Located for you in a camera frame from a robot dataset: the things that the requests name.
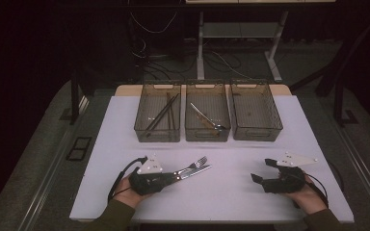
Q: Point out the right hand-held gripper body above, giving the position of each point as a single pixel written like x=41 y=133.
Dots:
x=285 y=184

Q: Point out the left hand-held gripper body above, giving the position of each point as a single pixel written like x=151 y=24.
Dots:
x=147 y=184

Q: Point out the translucent grey plastic bin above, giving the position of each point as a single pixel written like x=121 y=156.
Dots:
x=147 y=136
x=255 y=112
x=207 y=136

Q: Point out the black chopstick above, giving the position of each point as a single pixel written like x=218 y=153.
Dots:
x=163 y=111
x=160 y=118

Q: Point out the metal spoon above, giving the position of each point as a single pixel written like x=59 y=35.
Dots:
x=221 y=127

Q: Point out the person's left hand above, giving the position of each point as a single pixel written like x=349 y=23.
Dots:
x=126 y=195

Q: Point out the person's right hand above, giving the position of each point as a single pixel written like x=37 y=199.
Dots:
x=310 y=200

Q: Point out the black stand leg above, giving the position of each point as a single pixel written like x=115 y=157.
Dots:
x=337 y=102
x=74 y=96

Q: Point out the black slanted stand strut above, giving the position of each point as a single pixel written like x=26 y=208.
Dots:
x=330 y=80

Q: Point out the metal floor rail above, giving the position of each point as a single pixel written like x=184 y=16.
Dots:
x=45 y=186
x=369 y=173

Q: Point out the white metal desk frame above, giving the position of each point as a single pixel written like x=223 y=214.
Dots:
x=200 y=48

